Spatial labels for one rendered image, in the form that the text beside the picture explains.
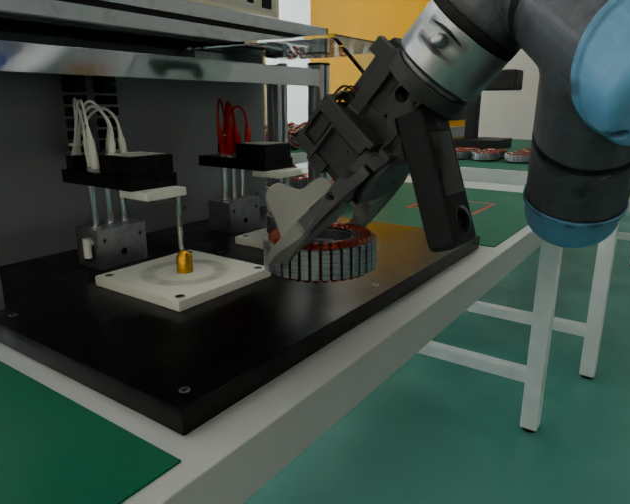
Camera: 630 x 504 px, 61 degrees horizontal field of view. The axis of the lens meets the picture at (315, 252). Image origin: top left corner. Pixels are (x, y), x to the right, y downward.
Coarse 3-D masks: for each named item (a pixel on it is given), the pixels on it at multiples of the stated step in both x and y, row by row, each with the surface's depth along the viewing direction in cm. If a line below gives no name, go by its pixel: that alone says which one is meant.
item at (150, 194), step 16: (112, 160) 64; (128, 160) 62; (144, 160) 63; (160, 160) 65; (64, 176) 70; (80, 176) 68; (96, 176) 66; (112, 176) 64; (128, 176) 63; (144, 176) 64; (160, 176) 66; (176, 176) 68; (128, 192) 64; (144, 192) 62; (160, 192) 63; (176, 192) 65; (96, 208) 70; (112, 208) 72; (96, 224) 70
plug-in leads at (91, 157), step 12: (84, 108) 66; (96, 108) 67; (84, 120) 69; (108, 120) 68; (84, 132) 68; (108, 132) 71; (120, 132) 69; (72, 144) 69; (84, 144) 68; (108, 144) 68; (120, 144) 70; (72, 156) 69; (84, 156) 70; (96, 156) 67; (72, 168) 70; (84, 168) 71; (96, 168) 67
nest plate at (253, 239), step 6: (264, 228) 88; (246, 234) 84; (252, 234) 84; (258, 234) 84; (264, 234) 84; (240, 240) 82; (246, 240) 81; (252, 240) 81; (258, 240) 80; (252, 246) 81; (258, 246) 80
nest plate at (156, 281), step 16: (192, 256) 72; (208, 256) 72; (112, 272) 65; (128, 272) 65; (144, 272) 65; (160, 272) 65; (176, 272) 65; (192, 272) 65; (208, 272) 65; (224, 272) 65; (240, 272) 65; (256, 272) 65; (112, 288) 62; (128, 288) 60; (144, 288) 59; (160, 288) 59; (176, 288) 59; (192, 288) 59; (208, 288) 59; (224, 288) 61; (160, 304) 57; (176, 304) 56; (192, 304) 57
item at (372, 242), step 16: (336, 224) 56; (352, 224) 55; (272, 240) 50; (320, 240) 54; (336, 240) 55; (352, 240) 49; (368, 240) 50; (304, 256) 47; (320, 256) 48; (336, 256) 47; (352, 256) 48; (368, 256) 49; (272, 272) 50; (288, 272) 48; (304, 272) 48; (320, 272) 48; (336, 272) 48; (352, 272) 48; (368, 272) 50
